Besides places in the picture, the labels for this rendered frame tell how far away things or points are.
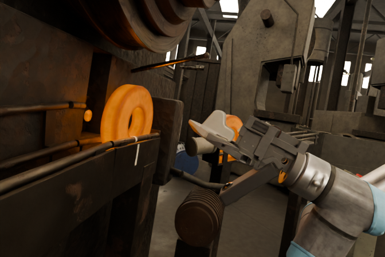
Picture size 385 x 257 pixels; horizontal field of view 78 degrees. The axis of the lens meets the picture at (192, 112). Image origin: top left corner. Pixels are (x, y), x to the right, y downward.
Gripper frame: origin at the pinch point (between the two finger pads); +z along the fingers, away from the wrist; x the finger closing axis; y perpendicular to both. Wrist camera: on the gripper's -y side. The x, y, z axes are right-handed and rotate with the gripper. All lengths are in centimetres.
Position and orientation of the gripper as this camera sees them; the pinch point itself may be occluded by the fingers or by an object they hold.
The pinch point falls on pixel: (193, 127)
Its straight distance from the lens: 47.0
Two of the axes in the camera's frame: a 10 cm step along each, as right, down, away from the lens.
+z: -8.6, -4.6, 2.1
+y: 4.5, -8.9, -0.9
